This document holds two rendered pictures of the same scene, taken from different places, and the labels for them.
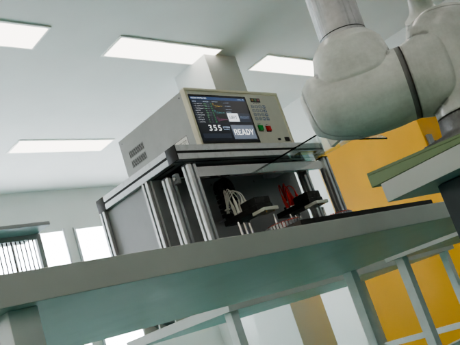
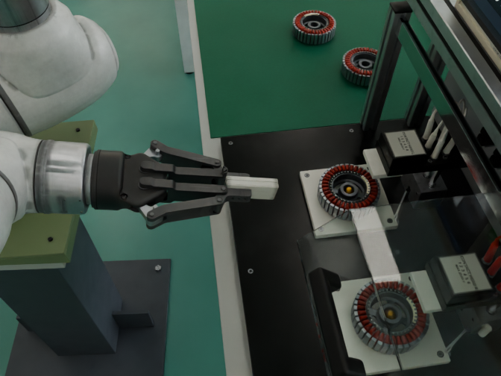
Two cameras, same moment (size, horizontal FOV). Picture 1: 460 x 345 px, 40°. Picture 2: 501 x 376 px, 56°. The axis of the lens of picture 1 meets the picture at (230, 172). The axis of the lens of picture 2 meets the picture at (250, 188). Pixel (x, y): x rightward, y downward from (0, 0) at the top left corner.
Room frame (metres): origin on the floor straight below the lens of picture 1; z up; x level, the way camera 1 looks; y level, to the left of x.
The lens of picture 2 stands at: (1.99, -0.62, 1.50)
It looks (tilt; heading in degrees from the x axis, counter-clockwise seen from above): 53 degrees down; 129
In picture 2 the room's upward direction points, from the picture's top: straight up
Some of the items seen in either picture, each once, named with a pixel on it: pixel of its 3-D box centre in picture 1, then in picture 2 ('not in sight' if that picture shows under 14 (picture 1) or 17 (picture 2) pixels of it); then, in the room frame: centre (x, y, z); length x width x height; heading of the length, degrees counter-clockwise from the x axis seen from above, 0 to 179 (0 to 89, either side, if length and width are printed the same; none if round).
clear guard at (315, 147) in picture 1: (325, 152); (474, 306); (2.05, -0.32, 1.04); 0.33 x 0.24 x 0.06; 47
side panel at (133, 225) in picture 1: (139, 247); not in sight; (1.93, 0.33, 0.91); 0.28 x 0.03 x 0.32; 47
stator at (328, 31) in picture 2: not in sight; (314, 27); (1.44, 0.33, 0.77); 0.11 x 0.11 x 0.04
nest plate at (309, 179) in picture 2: not in sight; (346, 199); (1.80, -0.10, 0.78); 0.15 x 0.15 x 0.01; 47
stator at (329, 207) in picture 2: (285, 229); (348, 191); (1.80, -0.10, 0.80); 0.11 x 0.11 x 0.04
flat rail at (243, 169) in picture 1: (264, 168); (472, 153); (1.96, -0.11, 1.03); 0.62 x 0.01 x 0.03; 137
